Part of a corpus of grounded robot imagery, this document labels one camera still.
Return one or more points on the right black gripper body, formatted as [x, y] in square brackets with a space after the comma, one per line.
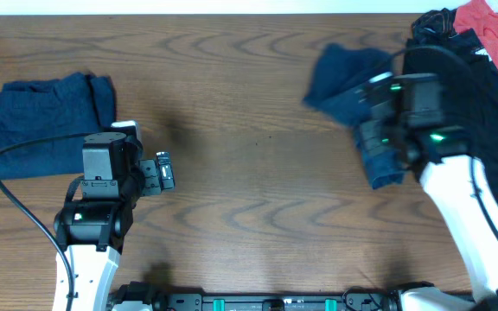
[371, 114]

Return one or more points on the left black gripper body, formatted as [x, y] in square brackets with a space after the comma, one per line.
[150, 177]

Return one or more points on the navy blue denim shorts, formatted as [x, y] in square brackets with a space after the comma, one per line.
[335, 85]

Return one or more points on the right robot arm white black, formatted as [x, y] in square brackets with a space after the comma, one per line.
[408, 117]

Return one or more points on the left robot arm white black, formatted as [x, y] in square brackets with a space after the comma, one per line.
[98, 212]

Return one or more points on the folded navy blue shorts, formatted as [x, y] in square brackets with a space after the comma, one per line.
[31, 110]

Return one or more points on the black garment pile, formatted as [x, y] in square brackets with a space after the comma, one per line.
[470, 91]

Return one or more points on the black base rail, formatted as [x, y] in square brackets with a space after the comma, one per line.
[146, 296]

